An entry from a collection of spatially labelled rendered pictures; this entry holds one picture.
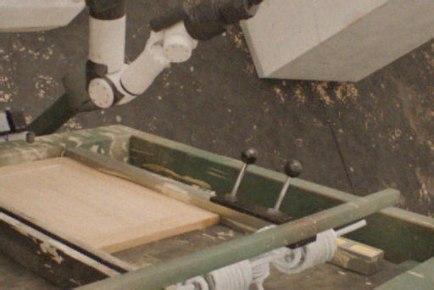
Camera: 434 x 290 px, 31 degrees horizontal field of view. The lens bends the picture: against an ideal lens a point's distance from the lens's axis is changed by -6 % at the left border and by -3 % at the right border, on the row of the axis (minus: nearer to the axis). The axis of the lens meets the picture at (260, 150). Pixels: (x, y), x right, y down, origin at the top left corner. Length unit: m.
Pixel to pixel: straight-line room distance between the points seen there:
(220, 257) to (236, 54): 3.46
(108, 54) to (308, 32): 2.26
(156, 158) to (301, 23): 2.05
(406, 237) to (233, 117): 2.38
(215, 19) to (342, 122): 3.04
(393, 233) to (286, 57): 2.49
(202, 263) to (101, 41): 1.15
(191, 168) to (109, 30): 0.45
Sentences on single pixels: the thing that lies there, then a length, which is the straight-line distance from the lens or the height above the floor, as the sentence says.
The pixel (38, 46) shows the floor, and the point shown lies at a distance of 3.47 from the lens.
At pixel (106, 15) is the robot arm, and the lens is 1.89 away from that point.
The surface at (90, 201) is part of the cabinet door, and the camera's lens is 1.78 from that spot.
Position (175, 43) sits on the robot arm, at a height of 1.42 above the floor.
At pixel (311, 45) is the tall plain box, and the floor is 0.41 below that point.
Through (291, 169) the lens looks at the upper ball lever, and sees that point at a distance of 1.67.
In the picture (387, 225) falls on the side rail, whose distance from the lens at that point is 1.78.
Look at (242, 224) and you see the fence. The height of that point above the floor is 1.40.
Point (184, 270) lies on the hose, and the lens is 0.82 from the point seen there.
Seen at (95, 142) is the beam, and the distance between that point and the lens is 2.19.
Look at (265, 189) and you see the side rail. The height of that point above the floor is 1.30.
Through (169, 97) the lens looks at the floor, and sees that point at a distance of 3.79.
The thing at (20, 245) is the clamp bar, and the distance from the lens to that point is 1.45.
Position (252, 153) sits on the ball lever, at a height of 1.44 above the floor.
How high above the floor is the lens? 2.55
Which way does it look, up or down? 39 degrees down
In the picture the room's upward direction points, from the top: 61 degrees clockwise
